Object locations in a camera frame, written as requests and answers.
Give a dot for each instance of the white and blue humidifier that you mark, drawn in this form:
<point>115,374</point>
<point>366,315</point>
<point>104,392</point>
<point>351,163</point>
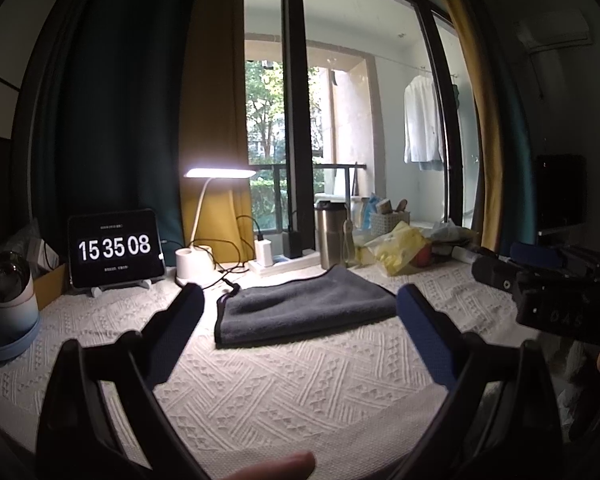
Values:
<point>5,305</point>

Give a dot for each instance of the white power strip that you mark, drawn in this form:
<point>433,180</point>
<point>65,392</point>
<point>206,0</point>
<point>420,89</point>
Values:
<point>285,264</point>

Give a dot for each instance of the white charger plug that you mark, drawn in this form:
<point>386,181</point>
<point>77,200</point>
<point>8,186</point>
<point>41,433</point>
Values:
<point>264,252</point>

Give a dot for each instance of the yellow curtain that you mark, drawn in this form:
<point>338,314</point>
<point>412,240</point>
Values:
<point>215,100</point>
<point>480,85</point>

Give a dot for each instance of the yellow plastic bag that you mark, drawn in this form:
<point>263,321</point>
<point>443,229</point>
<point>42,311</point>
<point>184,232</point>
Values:
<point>397,250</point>

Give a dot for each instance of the tablet with clock display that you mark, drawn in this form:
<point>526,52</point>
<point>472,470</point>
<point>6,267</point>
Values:
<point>115,247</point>

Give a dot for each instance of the black wall screen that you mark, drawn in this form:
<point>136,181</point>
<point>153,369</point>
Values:
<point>560,192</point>

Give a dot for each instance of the white air conditioner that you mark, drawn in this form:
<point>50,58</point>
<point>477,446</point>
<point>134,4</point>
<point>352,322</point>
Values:
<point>555,35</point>

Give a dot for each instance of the person's left hand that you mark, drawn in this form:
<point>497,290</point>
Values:
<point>275,467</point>

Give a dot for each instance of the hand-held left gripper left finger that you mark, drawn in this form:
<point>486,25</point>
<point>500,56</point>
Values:
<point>179,321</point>

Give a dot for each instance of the white storage basket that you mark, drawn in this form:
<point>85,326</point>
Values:
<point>390,221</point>

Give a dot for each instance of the black balcony railing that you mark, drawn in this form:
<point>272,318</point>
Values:
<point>280,195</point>

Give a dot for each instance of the white tablet stand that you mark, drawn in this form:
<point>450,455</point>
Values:
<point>122,287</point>

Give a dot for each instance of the clear crumpled plastic bag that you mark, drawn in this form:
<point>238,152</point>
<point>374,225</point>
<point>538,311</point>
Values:
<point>450,232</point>

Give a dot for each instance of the white desk lamp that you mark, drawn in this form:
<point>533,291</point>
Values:
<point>195,262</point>

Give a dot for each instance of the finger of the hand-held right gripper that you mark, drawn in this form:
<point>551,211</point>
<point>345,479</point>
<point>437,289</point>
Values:
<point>535,255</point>
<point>497,272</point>

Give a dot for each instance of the dark teal curtain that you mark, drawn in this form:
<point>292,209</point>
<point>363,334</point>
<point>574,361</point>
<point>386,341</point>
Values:
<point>120,110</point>

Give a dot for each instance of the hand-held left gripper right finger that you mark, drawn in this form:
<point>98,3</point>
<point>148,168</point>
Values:
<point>426,332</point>

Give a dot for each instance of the stainless steel tumbler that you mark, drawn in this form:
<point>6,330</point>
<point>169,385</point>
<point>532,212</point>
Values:
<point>332,237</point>

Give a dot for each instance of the white textured tablecloth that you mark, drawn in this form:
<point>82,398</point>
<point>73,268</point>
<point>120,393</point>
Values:
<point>290,395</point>

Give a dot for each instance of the dark grey towel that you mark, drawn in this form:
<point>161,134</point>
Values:
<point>300,305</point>

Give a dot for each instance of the black window frame post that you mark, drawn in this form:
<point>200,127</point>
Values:
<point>297,110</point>

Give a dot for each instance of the hanging white shirt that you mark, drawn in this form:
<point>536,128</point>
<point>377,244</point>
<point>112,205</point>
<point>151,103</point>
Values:
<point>422,120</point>

